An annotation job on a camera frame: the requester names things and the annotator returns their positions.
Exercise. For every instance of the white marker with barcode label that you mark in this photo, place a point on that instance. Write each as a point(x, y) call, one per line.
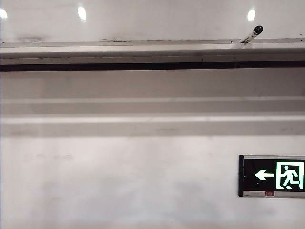
point(252, 35)

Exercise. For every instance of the white whiteboard with aluminium frame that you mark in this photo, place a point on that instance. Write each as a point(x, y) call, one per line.
point(152, 21)

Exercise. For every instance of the green emergency exit sign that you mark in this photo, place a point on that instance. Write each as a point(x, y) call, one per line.
point(262, 175)

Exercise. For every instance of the aluminium whiteboard tray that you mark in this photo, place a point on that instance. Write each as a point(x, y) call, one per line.
point(143, 53)

